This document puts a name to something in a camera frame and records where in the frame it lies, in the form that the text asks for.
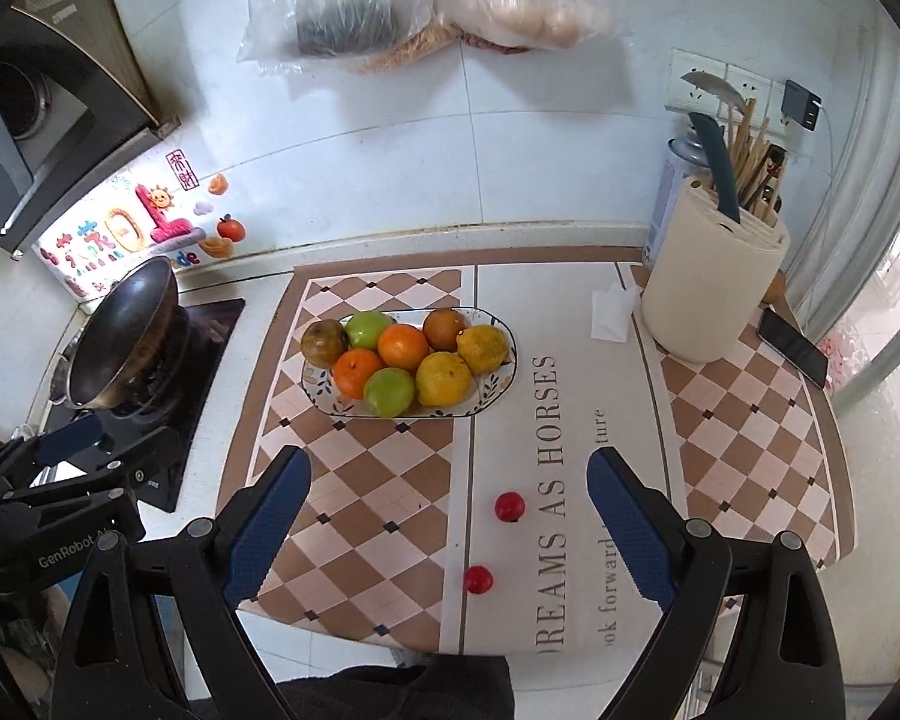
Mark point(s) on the colourful wall stickers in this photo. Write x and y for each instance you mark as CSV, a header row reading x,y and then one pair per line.
x,y
142,221

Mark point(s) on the bundle of wooden chopsticks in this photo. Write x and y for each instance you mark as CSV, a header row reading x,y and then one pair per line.
x,y
754,165

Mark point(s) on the dark orange tangerine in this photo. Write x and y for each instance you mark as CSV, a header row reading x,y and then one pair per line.
x,y
445,328

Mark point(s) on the clear plastic bag dark contents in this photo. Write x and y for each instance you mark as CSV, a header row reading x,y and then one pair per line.
x,y
330,7

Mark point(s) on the black range hood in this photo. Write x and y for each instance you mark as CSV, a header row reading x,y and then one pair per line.
x,y
52,112

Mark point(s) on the person's dark trousers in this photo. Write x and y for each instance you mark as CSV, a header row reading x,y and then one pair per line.
x,y
397,690

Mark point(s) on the white wall socket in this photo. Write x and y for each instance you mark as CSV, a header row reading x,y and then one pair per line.
x,y
754,86
690,60

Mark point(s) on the black plug charger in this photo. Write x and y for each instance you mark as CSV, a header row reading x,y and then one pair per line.
x,y
801,103

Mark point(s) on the black gas stove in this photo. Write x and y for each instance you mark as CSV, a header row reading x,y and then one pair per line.
x,y
195,360

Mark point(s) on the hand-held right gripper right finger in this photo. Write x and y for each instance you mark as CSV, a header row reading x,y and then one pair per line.
x,y
630,532

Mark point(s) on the small brown fruit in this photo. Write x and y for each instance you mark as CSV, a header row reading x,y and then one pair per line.
x,y
774,289

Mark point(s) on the brown round fruit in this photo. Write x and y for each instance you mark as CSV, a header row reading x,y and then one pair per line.
x,y
322,340

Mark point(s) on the cream utensil holder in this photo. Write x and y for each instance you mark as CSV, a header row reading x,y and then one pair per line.
x,y
709,285

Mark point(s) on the oval floral ceramic plate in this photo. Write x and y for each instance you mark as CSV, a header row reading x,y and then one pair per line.
x,y
495,390

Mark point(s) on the black smartphone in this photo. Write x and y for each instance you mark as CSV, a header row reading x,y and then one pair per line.
x,y
795,349

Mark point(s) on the green round fruit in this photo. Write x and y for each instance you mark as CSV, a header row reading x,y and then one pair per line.
x,y
388,391
367,328

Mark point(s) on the checkered table mat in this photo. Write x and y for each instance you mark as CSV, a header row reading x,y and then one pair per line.
x,y
750,450

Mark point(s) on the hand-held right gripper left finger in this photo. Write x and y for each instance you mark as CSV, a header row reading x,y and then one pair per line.
x,y
266,532

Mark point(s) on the black frying pan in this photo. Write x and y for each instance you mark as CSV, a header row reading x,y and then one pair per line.
x,y
124,330

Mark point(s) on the yellow orange fruit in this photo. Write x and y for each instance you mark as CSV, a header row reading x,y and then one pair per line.
x,y
442,379

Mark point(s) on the sliding glass door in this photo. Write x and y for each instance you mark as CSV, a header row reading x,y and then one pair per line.
x,y
877,202

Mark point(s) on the pink printed plastic bag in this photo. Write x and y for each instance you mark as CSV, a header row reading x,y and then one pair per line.
x,y
836,360

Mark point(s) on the yellow lemon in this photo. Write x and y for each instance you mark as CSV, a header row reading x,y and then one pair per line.
x,y
484,349

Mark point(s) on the steel spatula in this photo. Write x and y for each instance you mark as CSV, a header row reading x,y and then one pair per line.
x,y
709,86

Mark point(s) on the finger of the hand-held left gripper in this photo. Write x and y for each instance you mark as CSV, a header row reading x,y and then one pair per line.
x,y
71,441
131,454

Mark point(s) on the white tissue paper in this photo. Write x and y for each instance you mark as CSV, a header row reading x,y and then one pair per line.
x,y
613,315

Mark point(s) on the red cherry tomato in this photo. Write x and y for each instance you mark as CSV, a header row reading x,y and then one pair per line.
x,y
478,580
509,506

